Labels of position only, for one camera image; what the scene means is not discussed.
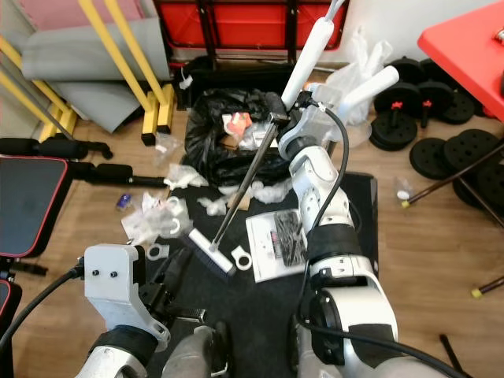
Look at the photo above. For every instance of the dark table leg yellow foot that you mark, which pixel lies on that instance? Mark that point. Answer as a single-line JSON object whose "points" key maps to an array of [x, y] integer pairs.
{"points": [[453, 175], [490, 283]]}

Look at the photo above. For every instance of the grey metal bar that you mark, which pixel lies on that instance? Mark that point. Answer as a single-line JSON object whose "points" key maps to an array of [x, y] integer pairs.
{"points": [[20, 102]]}

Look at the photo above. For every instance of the red folded table black frame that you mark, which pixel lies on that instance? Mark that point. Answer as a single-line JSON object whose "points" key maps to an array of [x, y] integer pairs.
{"points": [[252, 24]]}

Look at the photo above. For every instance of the grey flat mat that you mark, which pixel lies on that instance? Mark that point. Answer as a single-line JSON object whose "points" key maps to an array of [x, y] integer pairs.
{"points": [[98, 102]]}

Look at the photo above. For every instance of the white broom with grey pole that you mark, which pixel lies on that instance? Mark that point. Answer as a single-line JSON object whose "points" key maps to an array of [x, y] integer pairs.
{"points": [[308, 65]]}

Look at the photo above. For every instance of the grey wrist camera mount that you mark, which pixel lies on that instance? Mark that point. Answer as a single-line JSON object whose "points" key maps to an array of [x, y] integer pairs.
{"points": [[315, 126], [114, 287]]}

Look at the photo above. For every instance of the pink foam mat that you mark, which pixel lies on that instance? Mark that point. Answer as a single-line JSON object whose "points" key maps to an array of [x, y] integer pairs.
{"points": [[47, 6]]}

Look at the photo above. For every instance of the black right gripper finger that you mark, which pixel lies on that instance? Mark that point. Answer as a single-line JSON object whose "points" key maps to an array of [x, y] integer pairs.
{"points": [[284, 110], [270, 107]]}

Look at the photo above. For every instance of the yellow metal exercise frame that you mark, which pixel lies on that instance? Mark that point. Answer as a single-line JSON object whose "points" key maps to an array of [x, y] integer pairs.
{"points": [[151, 122]]}

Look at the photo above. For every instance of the small clear plastic bag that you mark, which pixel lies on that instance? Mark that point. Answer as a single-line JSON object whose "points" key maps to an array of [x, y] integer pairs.
{"points": [[165, 144]]}

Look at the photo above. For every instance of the small blue packet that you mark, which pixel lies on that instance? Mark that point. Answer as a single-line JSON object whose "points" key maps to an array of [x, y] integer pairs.
{"points": [[124, 201]]}

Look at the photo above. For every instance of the black dumbbell red collar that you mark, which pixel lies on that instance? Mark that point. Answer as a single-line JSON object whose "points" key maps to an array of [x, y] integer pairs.
{"points": [[453, 102], [394, 132]]}

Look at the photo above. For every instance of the grey right robot leg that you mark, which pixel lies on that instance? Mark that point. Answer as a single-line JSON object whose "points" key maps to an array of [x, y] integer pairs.
{"points": [[307, 358]]}

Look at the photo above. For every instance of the plastic bag with white rings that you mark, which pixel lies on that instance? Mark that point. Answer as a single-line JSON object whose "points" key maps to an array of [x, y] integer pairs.
{"points": [[150, 228]]}

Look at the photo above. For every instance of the white bottle cap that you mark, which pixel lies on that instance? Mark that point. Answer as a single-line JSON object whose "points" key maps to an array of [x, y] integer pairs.
{"points": [[402, 194]]}

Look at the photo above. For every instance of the black floor rug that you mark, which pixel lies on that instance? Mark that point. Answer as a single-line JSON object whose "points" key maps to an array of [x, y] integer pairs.
{"points": [[252, 315]]}

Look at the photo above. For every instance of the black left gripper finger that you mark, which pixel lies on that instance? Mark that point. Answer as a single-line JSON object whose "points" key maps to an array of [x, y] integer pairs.
{"points": [[154, 277], [175, 276]]}

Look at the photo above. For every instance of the black weight plate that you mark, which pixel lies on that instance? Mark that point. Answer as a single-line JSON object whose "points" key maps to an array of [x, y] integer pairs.
{"points": [[472, 146], [433, 160], [488, 189]]}

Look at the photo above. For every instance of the black case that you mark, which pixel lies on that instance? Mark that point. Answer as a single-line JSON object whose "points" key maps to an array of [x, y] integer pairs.
{"points": [[244, 79]]}

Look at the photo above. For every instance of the white packaging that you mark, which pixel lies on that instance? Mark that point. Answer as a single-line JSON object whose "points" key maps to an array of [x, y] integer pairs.
{"points": [[256, 135]]}

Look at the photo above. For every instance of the black garbage bag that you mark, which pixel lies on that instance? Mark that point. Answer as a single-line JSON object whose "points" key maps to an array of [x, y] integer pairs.
{"points": [[205, 150]]}

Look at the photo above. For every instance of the grey rolled mat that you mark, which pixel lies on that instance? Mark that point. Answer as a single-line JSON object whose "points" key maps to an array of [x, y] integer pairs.
{"points": [[79, 55]]}

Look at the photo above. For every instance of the black weight bench red trim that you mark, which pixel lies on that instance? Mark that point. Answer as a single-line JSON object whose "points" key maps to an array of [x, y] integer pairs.
{"points": [[27, 205]]}

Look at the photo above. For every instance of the red and white packet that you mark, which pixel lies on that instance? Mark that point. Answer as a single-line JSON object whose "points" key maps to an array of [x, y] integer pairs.
{"points": [[238, 122]]}

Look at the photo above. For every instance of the black foam roller pad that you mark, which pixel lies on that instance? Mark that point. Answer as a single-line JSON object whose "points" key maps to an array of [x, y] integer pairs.
{"points": [[47, 150]]}

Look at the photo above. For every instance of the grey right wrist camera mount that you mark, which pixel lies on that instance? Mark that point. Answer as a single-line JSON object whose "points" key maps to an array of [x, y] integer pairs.
{"points": [[315, 126]]}

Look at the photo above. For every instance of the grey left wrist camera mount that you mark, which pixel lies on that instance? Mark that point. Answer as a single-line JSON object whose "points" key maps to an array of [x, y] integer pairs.
{"points": [[114, 287]]}

